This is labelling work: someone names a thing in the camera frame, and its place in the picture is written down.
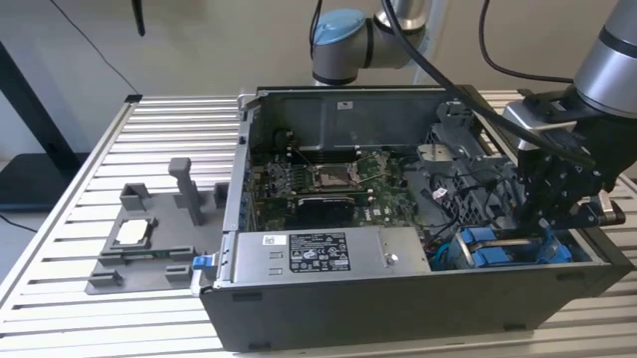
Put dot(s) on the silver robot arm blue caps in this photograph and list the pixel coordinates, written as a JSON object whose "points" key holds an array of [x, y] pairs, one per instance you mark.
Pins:
{"points": [[611, 56]]}

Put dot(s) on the black plastic fan shroud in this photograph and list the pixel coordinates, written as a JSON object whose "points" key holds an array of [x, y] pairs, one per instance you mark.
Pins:
{"points": [[447, 179]]}

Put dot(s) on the green motherboard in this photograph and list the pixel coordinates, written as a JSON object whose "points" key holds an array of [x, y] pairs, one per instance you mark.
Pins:
{"points": [[387, 209]]}

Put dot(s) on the silver power supply unit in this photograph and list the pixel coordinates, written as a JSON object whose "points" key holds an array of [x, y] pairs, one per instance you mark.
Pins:
{"points": [[357, 257]]}

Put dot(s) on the CPU socket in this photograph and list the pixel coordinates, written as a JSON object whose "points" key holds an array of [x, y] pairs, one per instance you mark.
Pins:
{"points": [[328, 176]]}

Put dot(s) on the white sticker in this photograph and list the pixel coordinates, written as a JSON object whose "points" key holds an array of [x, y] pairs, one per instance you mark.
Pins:
{"points": [[344, 105]]}

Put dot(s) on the black graphics card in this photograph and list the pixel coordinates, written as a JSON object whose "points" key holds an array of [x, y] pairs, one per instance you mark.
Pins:
{"points": [[324, 209]]}

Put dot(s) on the locking lever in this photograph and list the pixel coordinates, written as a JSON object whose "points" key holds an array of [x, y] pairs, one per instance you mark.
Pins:
{"points": [[301, 156]]}

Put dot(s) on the dark grey PC case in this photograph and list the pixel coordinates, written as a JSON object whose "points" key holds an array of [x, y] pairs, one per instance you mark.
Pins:
{"points": [[377, 317]]}

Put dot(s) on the blue case latch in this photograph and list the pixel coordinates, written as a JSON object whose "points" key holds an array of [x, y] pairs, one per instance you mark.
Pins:
{"points": [[200, 264]]}

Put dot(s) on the grey parts rack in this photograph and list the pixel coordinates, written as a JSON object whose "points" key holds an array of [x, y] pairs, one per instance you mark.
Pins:
{"points": [[164, 223]]}

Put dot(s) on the silver CPU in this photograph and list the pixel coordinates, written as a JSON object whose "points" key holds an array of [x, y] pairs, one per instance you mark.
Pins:
{"points": [[132, 232]]}

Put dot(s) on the black monitor stand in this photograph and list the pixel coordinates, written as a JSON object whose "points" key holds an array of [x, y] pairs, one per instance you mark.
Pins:
{"points": [[34, 179]]}

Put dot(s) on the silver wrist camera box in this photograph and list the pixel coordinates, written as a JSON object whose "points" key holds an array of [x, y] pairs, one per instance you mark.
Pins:
{"points": [[522, 119]]}

